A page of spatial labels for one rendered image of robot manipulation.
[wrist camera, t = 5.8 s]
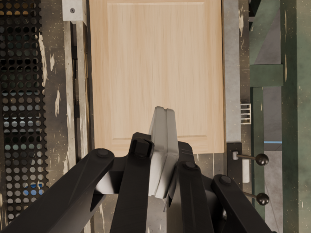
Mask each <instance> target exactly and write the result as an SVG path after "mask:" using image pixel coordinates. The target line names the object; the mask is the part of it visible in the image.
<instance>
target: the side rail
mask: <svg viewBox="0 0 311 233"><path fill-rule="evenodd" d="M280 50H281V64H283V71H284V85H283V86H281V122H282V194H283V233H311V0H280Z"/></svg>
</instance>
